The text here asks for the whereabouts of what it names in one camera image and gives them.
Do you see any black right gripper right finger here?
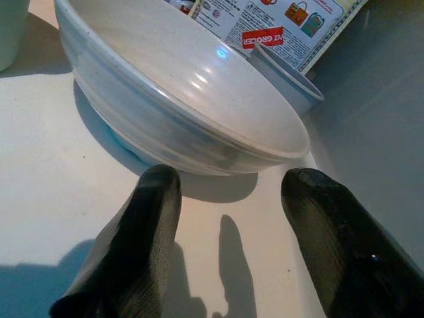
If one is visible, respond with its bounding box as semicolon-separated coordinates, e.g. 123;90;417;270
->
280;167;424;318

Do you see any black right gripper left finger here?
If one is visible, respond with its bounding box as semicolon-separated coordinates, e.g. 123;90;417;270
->
49;164;182;318

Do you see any white bowl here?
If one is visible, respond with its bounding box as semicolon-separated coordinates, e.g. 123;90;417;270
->
54;0;311;176

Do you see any grey cup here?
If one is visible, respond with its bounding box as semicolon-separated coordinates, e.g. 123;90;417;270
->
247;42;325;117

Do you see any pale green cup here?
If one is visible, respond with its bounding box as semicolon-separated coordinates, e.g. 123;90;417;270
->
0;0;30;72

